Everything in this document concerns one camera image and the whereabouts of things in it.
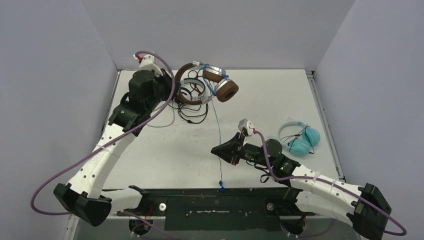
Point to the teal cat-ear headphones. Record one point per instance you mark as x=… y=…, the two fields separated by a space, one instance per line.
x=300 y=144

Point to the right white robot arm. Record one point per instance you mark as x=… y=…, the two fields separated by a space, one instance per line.
x=364 y=208

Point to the black and white headphones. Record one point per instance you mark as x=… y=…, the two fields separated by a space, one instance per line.
x=195 y=90

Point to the brown headphones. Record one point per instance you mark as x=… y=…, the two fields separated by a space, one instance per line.
x=214 y=78

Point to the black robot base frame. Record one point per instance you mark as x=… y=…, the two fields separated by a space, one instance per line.
x=209 y=209

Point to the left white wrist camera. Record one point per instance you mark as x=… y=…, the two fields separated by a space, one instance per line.
x=149 y=63

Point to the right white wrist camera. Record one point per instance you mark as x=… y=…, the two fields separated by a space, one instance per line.
x=246 y=127

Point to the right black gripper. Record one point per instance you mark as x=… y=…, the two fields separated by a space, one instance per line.
x=237 y=149

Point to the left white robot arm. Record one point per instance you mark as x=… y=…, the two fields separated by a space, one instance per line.
x=83 y=195

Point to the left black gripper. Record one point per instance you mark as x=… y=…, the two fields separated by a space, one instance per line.
x=168 y=81

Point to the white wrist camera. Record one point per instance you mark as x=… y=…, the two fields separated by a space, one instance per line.
x=246 y=127
x=149 y=63

